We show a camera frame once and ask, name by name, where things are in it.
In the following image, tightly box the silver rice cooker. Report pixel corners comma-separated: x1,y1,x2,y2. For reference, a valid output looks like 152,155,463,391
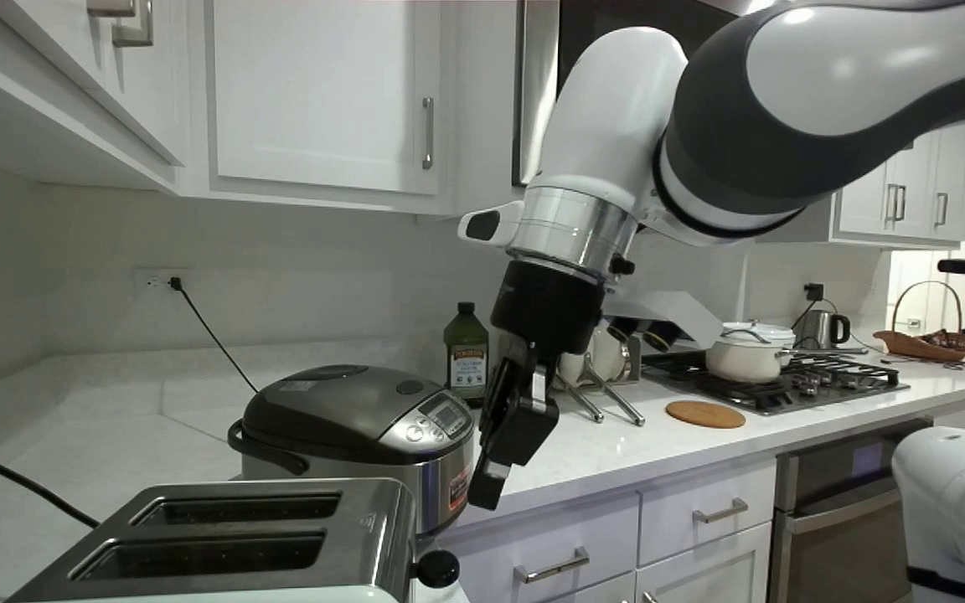
226,363,477,539

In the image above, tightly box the white cabinet door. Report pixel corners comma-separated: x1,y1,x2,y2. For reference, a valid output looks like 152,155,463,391
633,523,774,603
204,0,443,198
0,0,190,167

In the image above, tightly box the row of white wall cabinets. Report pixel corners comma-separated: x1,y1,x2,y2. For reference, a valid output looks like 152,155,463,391
831,124,965,250

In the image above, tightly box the mug rack with white mugs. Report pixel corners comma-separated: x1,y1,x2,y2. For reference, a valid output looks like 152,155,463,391
553,318,648,428

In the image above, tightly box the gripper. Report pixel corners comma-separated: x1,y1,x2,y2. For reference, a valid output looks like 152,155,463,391
467,260,607,512

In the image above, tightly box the round cork trivet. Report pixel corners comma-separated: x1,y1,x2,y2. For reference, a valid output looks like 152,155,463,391
664,399,747,430

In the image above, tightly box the gas cooktop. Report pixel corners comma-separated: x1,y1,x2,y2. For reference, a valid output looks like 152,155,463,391
640,347,911,418

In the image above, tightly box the silver drawer handle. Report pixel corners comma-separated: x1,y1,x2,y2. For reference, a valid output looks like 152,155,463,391
513,546,591,585
691,497,751,526

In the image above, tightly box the black toaster lever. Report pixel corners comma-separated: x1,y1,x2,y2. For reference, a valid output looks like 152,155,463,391
414,549,461,590

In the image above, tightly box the green oil bottle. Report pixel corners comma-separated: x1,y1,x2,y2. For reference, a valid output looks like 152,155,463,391
443,301,491,405

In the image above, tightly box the steel kettle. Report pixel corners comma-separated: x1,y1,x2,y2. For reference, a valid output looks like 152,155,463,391
797,309,853,352

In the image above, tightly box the wooden basket with handle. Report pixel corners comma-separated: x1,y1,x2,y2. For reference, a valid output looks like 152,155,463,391
873,280,965,363

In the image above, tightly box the silver toaster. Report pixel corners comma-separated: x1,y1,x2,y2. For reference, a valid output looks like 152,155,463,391
3,477,418,603

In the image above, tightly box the oven door handle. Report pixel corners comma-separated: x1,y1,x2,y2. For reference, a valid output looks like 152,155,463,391
782,489,904,535

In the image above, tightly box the white pot with lid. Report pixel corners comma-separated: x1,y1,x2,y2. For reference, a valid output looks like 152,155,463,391
704,322,797,385

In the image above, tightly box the white wall socket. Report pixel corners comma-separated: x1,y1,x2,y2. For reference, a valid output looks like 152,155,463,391
133,266,196,296

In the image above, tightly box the white drawer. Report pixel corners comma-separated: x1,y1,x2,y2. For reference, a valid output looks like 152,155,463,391
638,458,778,547
439,491,642,603

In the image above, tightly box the black cable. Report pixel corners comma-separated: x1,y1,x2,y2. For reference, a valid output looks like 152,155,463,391
168,276,260,394
0,435,103,530

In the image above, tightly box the stainless steel oven door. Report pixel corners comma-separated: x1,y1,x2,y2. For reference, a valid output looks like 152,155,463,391
769,417,934,603

